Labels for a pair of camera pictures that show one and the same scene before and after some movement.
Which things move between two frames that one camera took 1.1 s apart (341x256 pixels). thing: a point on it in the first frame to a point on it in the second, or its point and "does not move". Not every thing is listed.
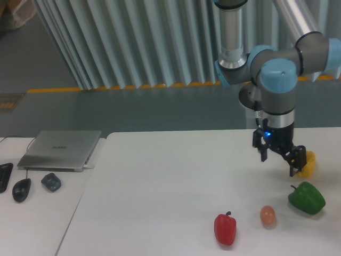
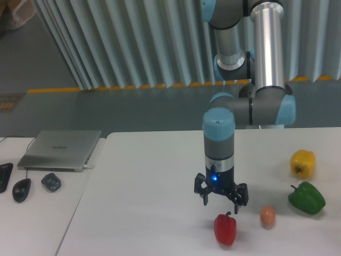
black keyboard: (5, 171) does not move
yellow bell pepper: (308, 170) does not move
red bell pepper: (225, 226) does not move
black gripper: (281, 140) to (221, 183)
